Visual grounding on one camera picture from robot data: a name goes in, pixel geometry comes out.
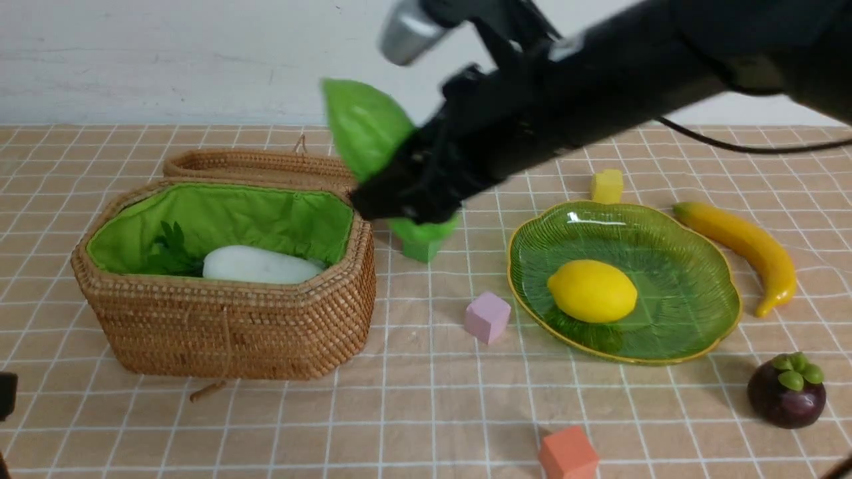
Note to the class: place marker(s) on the pink foam cube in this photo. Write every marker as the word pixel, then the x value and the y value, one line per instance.
pixel 487 317

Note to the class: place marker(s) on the checkered beige tablecloth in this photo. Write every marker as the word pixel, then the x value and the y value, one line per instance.
pixel 424 399

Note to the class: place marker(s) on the purple toy mangosteen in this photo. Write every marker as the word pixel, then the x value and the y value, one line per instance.
pixel 788 391

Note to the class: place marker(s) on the yellow foam cube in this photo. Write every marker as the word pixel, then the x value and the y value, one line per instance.
pixel 607 187

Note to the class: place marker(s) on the green foam cube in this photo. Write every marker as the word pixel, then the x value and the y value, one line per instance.
pixel 419 249

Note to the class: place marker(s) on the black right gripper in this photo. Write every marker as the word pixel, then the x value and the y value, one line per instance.
pixel 477 139

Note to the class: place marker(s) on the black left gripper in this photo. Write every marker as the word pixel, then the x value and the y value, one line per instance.
pixel 8 394

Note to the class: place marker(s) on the green glass leaf plate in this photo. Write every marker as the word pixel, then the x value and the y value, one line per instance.
pixel 687 302

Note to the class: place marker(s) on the green toy chayote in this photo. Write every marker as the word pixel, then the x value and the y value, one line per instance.
pixel 367 126

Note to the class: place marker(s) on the orange toy carrot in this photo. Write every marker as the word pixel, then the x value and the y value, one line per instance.
pixel 168 254

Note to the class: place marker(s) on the woven rattan basket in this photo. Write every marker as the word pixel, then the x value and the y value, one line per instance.
pixel 207 328

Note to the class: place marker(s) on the yellow toy lemon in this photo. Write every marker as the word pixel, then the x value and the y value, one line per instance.
pixel 592 291

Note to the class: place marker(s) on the yellow toy banana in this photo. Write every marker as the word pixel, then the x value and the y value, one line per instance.
pixel 766 256

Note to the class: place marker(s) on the orange foam cube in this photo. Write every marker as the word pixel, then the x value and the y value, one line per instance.
pixel 568 453

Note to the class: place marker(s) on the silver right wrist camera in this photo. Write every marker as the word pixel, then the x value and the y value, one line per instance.
pixel 412 28

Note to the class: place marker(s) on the white toy radish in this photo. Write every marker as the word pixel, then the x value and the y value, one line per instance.
pixel 259 266

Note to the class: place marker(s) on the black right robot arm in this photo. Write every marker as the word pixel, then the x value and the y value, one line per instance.
pixel 550 94

